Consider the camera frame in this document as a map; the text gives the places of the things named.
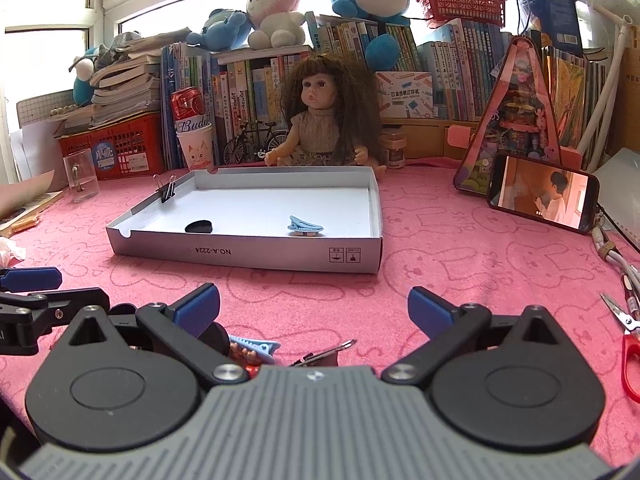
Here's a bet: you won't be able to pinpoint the white cable bundle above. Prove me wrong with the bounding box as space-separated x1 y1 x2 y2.
592 225 640 311

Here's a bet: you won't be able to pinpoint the white plastic pipe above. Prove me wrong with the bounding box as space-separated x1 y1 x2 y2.
577 2 633 171

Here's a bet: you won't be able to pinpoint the small brown-lidded jar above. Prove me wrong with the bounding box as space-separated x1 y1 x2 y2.
380 129 408 170

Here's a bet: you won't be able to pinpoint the pink rabbit plush toy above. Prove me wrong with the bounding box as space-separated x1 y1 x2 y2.
243 0 307 51

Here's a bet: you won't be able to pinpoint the blue packaged box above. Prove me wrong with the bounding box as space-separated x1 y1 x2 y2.
540 0 583 58

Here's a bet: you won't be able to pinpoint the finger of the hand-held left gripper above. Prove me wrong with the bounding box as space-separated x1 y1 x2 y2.
0 287 111 317
0 266 63 293

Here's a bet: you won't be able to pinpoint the label printer box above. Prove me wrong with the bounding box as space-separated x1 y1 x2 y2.
375 71 435 120

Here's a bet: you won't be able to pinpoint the cat print paper cup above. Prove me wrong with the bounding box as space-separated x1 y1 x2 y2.
176 125 217 171

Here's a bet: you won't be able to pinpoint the pink rabbit print tablecloth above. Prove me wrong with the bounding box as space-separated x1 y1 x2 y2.
0 157 640 461

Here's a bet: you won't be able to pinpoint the gold foil packet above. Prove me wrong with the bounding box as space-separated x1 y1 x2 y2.
545 47 608 151

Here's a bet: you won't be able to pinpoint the beige paper sheet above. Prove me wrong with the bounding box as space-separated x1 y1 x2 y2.
0 170 57 217

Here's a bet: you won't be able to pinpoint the red beer can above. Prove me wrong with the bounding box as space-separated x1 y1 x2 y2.
170 86 212 136

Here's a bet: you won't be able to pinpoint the pink triangular toy house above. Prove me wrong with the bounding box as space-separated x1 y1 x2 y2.
454 35 563 197

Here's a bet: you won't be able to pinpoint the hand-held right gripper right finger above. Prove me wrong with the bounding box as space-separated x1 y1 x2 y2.
382 286 568 386

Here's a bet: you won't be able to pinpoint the small blue plush toy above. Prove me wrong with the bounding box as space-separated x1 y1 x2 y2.
186 8 256 52

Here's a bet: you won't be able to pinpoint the black toy bicycle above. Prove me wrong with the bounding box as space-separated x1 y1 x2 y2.
222 120 291 166

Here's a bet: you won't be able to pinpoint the blue and white plush toy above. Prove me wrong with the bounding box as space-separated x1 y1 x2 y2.
70 47 101 106

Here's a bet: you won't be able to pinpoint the brown-haired doll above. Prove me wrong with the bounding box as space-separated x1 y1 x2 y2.
264 55 388 181

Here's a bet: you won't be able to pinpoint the red plastic crate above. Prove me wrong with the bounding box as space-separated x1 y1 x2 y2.
56 112 168 182

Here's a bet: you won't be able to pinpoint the red plastic basket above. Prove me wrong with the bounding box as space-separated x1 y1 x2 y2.
416 0 508 28

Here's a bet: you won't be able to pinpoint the grey plush toy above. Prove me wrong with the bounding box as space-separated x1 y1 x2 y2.
100 32 142 61

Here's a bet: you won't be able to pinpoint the black smartphone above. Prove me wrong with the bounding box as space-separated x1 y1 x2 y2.
486 152 601 236

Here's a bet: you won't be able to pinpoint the row of children's books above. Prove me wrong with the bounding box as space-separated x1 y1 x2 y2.
305 10 516 121
161 45 311 171

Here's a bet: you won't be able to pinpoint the black binder clip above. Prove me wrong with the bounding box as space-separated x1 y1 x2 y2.
287 339 357 368
152 174 178 204

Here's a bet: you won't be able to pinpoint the wooden desk organizer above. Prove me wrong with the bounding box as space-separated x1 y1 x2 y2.
382 119 483 158

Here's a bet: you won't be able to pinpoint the clear glass mug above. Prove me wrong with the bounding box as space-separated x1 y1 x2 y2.
62 149 101 204

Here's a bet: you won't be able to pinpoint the red handled scissors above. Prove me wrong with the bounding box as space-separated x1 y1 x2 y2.
600 292 640 406

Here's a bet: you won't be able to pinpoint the white cardboard box tray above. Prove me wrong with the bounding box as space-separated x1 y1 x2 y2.
106 167 385 275

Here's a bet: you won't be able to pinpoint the blue hair clip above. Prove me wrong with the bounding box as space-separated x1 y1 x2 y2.
287 215 326 237
227 335 282 365

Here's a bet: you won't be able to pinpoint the crumpled plastic wrapper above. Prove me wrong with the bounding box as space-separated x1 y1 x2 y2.
0 237 26 268

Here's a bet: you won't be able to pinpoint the open magazine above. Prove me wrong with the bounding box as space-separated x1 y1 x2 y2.
0 190 66 236

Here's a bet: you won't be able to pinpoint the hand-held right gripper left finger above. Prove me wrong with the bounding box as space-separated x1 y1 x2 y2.
65 283 249 386

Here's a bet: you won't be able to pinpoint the grey white folder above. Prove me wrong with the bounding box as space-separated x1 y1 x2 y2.
595 147 640 251

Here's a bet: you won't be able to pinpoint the stack of worn books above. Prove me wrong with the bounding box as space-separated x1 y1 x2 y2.
90 32 191 126

